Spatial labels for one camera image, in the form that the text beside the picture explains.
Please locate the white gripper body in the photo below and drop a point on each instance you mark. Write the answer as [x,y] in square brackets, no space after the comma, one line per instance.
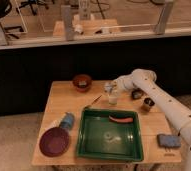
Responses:
[117,85]

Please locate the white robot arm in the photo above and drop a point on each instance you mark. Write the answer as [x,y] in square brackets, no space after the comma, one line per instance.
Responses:
[178,114]

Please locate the small brown bowl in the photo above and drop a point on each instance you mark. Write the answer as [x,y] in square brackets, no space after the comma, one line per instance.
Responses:
[82,82]

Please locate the white paper cup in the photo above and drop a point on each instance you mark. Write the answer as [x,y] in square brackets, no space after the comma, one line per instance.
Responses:
[113,98]

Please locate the small black container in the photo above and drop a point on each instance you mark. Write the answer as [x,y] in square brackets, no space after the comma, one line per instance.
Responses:
[137,94]

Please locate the small brown jar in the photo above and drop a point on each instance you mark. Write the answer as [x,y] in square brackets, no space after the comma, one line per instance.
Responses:
[148,103]

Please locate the orange hot dog sausage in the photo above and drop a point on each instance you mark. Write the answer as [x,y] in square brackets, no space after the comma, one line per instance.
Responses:
[121,120]

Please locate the green plastic tray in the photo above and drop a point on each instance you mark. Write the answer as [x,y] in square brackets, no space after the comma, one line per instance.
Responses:
[101,138]

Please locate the wooden table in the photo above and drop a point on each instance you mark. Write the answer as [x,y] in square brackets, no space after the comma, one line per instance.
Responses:
[64,98]

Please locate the wooden platform with white objects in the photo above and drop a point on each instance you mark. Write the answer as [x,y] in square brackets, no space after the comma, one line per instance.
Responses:
[94,26]

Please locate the blue sponge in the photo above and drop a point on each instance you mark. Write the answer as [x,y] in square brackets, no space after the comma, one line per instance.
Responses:
[168,141]

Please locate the dark red plate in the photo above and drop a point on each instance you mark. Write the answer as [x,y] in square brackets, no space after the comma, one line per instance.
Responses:
[54,142]

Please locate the right grey metal post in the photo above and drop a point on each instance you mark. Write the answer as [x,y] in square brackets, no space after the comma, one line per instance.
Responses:
[164,16]

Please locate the middle grey metal post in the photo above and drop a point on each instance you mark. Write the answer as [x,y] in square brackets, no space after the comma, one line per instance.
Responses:
[67,19]

